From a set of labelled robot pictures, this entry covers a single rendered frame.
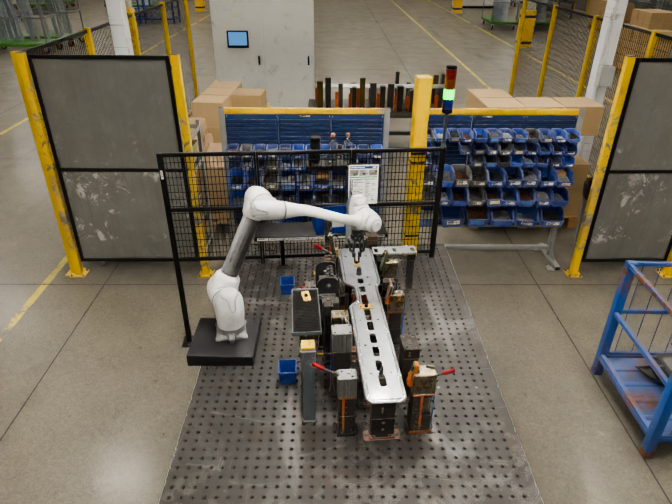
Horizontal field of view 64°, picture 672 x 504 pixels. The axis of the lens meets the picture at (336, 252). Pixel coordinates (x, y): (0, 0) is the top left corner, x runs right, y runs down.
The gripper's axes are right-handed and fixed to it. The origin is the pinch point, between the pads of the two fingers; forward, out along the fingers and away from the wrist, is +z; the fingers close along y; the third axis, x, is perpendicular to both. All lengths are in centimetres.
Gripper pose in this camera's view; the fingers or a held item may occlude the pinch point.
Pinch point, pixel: (356, 256)
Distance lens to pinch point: 334.0
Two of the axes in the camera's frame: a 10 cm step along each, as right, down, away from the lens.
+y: 10.0, -0.3, 0.7
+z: -0.1, 8.7, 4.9
